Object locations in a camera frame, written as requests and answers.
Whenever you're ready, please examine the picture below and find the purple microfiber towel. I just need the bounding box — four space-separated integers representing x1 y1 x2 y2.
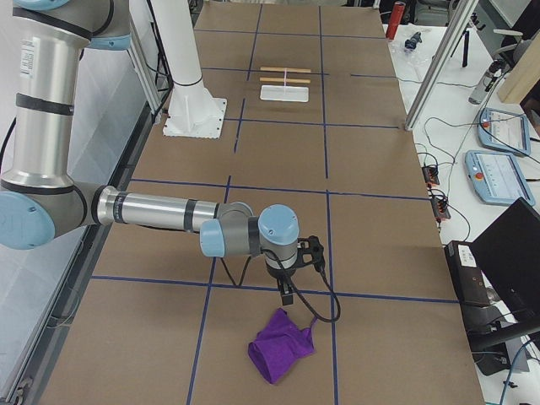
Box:
247 309 317 384

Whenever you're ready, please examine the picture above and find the red cylinder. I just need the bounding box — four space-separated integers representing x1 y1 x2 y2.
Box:
386 1 406 41

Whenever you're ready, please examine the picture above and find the orange black connector block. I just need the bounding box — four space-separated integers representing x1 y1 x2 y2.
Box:
422 165 440 188

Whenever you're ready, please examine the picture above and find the near blue teach pendant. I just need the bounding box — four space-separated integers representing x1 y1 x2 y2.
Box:
465 150 536 206

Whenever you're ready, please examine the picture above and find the blue teach pendant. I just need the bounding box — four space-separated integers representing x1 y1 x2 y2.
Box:
465 150 536 206
478 108 531 156

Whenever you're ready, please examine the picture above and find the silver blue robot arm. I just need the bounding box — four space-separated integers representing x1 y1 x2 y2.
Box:
1 1 145 308

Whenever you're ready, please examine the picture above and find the black folded umbrella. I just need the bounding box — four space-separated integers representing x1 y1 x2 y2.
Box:
404 31 422 51

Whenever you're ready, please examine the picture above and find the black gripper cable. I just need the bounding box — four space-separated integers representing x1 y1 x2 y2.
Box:
235 248 341 323

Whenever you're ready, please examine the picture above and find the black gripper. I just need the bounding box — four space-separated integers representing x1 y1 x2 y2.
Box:
271 267 295 305

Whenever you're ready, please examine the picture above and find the black monitor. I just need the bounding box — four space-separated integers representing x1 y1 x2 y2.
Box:
471 197 539 313

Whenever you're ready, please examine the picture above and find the black box with label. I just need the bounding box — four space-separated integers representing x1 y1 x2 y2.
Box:
444 240 490 307

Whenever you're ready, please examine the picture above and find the lower wooden rack rod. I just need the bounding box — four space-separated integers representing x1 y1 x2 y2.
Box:
259 77 311 85

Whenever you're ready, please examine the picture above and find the aluminium frame post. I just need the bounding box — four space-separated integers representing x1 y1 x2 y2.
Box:
404 0 478 131

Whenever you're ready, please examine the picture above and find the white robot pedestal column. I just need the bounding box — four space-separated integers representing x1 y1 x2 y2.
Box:
150 0 227 139

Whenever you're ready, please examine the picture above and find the far blue teach pendant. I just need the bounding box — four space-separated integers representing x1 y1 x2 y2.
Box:
478 108 531 156

